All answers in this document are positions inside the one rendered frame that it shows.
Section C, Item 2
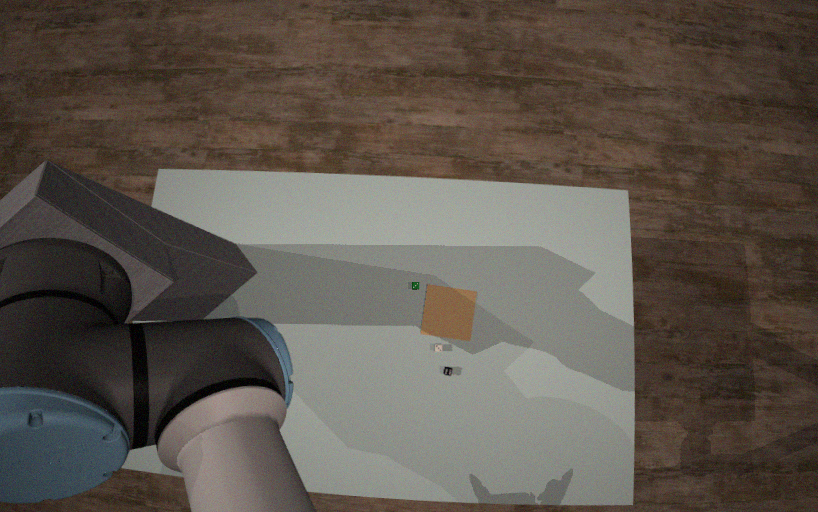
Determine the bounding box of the orange flat mat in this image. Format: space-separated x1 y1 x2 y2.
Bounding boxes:
421 284 477 341

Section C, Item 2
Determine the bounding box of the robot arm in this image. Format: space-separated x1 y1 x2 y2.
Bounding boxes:
0 238 316 512

